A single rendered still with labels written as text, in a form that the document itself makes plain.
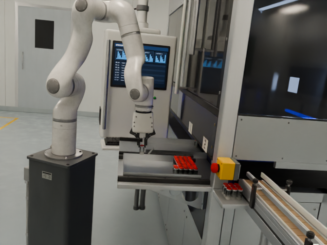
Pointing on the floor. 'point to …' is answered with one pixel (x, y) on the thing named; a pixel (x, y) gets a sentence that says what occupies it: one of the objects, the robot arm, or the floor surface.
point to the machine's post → (228, 111)
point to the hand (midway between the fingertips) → (142, 142)
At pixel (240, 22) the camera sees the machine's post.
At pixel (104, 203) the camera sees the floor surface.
